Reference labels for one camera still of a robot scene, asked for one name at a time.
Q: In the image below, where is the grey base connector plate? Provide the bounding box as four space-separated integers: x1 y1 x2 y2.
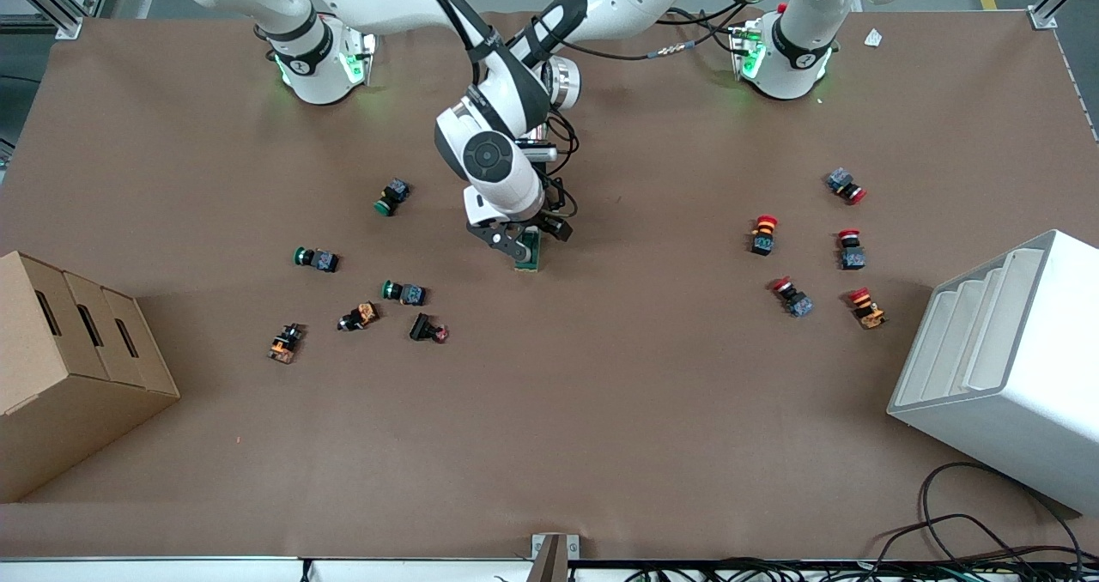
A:
341 26 379 88
728 19 766 82

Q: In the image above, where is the black looped floor cable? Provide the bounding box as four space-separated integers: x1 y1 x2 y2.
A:
920 462 1084 563

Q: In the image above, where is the brown paper table mat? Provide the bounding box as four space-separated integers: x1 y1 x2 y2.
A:
0 9 1099 561

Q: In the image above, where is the green load switch white lever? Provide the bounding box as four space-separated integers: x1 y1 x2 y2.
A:
513 228 543 273

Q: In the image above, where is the grey right base connector plate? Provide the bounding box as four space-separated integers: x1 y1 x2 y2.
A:
341 26 379 88

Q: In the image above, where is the black left base cable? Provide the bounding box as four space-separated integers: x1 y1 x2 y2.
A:
697 11 741 56

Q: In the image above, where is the grey metal bracket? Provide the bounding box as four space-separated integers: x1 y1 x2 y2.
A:
525 533 580 582

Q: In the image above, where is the black switch with red tip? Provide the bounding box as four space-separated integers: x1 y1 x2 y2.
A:
409 312 450 344

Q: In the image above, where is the black push button orange base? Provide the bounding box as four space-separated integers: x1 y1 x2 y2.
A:
337 302 380 332
267 323 306 365

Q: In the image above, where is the brown cardboard box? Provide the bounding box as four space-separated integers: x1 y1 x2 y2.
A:
0 251 181 504

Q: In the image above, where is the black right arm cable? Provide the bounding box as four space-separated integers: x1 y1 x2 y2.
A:
410 0 487 85

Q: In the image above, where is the red push button grey base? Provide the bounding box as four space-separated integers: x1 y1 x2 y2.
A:
826 167 868 205
770 276 815 318

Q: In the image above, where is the white table edge rail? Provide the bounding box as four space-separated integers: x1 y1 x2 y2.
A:
0 555 1099 582

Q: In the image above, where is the white stepped rack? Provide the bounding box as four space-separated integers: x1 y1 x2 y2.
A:
887 229 1099 517

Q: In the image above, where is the black cable bundle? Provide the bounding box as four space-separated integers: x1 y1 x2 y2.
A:
622 557 1099 582

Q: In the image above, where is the grey left base connector plate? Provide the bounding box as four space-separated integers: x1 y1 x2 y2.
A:
728 19 766 82

